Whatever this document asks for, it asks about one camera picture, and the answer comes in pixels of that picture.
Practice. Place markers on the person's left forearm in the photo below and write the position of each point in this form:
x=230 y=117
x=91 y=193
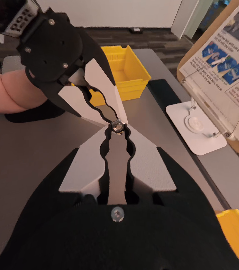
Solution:
x=5 y=95

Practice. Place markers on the steel bolt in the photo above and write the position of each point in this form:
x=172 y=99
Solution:
x=117 y=126

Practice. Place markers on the printed instruction sheet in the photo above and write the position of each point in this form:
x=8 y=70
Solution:
x=227 y=52

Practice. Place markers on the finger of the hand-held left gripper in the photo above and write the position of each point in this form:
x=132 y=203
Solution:
x=75 y=99
x=104 y=84

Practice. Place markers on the instruction sheet on clipboard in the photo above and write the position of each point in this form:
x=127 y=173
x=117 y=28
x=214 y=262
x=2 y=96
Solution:
x=187 y=52

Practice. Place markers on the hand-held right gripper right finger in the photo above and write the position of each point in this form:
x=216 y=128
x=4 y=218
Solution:
x=151 y=168

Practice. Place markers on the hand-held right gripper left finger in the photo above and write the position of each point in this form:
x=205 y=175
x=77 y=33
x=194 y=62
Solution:
x=85 y=168

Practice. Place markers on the white stand base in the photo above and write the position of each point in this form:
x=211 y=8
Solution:
x=174 y=114

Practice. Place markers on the yellow plastic bin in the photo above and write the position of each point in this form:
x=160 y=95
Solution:
x=132 y=80
x=237 y=238

